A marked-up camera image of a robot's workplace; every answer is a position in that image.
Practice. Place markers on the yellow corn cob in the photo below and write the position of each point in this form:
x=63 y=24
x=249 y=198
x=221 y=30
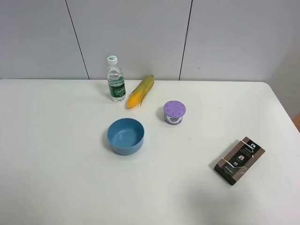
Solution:
x=140 y=92

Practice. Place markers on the clear plastic water bottle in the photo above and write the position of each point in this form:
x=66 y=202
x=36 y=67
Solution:
x=115 y=78

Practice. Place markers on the blue plastic bowl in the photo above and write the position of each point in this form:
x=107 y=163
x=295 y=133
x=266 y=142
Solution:
x=125 y=136

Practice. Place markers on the purple lidded round can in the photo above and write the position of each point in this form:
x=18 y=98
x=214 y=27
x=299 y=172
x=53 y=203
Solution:
x=173 y=112

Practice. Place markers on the dark brown rectangular box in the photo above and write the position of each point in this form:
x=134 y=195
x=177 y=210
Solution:
x=238 y=161

